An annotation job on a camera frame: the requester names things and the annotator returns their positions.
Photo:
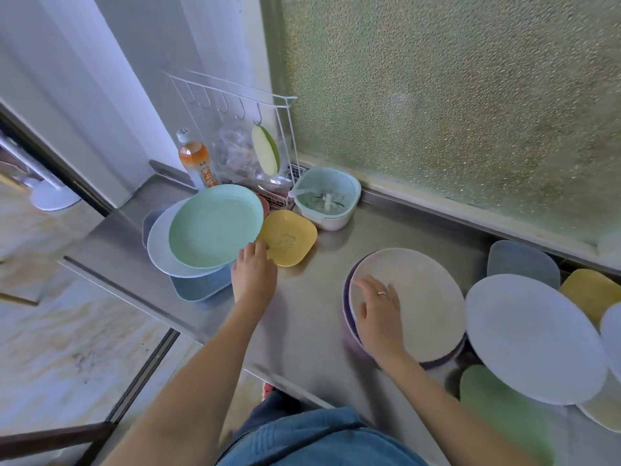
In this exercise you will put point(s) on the blue square plate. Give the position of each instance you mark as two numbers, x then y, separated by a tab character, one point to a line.
201	286

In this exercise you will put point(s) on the person's right fingers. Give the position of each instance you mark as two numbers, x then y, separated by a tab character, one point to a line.
376	288

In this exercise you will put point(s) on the large pale blue round plate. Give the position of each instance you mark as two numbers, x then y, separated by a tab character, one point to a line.
533	339

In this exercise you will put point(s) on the purple round plate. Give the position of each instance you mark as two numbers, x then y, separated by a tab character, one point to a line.
347	310

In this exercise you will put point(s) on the person's right forearm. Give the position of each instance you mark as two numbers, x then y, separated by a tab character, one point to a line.
436	407

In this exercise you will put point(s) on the person's right hand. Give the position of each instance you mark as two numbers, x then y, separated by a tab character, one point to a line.
381	322

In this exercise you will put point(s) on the cream plate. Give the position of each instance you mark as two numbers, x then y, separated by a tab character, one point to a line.
604	407

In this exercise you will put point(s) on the mint green round plate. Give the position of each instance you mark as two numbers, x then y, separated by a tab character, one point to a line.
213	225

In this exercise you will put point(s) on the pink plastic basket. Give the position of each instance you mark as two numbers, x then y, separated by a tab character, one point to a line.
279	196

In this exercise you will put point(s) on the white and mint colander bowl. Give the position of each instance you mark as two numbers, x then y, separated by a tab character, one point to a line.
327	201

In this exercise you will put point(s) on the person's left forearm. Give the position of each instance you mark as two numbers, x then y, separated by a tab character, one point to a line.
194	383

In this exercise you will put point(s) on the person's left hand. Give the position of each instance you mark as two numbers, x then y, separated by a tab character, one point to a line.
254	281

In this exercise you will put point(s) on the pink plate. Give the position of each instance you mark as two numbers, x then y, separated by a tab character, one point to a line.
265	206

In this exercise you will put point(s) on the white fan stand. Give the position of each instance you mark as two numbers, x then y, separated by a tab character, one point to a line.
48	194

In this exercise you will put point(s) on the red slipper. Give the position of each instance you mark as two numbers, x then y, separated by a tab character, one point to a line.
266	389

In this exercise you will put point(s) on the frosted glass window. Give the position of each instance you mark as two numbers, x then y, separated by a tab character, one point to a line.
451	92

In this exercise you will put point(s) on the orange drink bottle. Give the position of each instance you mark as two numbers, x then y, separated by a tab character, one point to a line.
196	162

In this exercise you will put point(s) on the plain yellow square plate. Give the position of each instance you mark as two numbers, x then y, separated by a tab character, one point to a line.
589	293

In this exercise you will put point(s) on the yellow square plate bear emboss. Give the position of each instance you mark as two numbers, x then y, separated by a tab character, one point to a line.
288	240

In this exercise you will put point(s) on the clear plastic bag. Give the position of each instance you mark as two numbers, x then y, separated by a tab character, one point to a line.
235	157

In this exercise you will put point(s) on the green and white sponge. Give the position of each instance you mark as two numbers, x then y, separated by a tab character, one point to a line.
265	149

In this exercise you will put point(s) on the brown wooden bar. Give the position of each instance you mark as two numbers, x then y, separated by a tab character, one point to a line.
48	439

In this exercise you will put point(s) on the beige round plate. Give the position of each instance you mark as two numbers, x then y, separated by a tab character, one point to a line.
427	305

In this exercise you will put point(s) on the person's blue denim clothing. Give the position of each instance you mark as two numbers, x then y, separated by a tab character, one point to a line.
315	439

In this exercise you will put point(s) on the person's left fingers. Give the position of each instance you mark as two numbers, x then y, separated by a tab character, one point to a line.
254	250

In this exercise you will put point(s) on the grey-blue square plate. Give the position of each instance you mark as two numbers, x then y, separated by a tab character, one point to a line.
521	262

